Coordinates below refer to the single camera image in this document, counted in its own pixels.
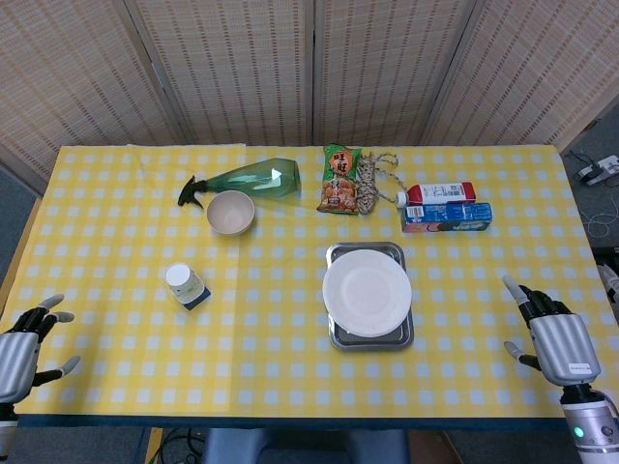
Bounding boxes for green snack bag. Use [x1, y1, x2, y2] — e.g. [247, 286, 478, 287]
[316, 143, 364, 215]

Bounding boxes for braided rope bundle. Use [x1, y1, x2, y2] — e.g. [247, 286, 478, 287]
[356, 151, 408, 216]

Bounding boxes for small white-capped bottle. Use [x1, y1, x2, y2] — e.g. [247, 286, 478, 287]
[164, 262, 213, 311]

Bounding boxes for white cable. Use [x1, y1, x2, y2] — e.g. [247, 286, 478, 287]
[577, 186, 619, 238]

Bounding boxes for black floor cables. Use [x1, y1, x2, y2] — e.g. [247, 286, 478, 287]
[152, 427, 207, 464]

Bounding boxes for blue carton box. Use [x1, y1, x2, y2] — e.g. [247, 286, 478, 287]
[400, 201, 493, 235]

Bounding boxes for folding bamboo screen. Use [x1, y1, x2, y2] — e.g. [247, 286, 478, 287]
[0, 0, 619, 183]

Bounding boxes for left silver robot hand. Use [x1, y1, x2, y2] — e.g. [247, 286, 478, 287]
[0, 294, 82, 405]

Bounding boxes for white red milk bottle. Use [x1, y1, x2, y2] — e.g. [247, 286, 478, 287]
[396, 181, 478, 208]

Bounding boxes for white round plate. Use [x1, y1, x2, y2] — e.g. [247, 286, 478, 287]
[322, 249, 413, 338]

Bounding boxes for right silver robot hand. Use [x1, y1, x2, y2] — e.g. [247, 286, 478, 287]
[502, 275, 603, 387]

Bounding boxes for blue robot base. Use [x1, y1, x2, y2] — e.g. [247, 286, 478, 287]
[200, 427, 412, 464]

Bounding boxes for metal rectangular tray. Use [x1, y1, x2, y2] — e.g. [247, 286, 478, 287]
[325, 241, 416, 353]

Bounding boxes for green spray bottle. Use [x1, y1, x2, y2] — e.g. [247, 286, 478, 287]
[177, 157, 302, 210]

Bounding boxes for yellow checkered tablecloth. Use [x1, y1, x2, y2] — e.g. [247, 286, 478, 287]
[0, 143, 619, 420]

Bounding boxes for beige bowl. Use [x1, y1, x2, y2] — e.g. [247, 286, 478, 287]
[206, 189, 256, 237]

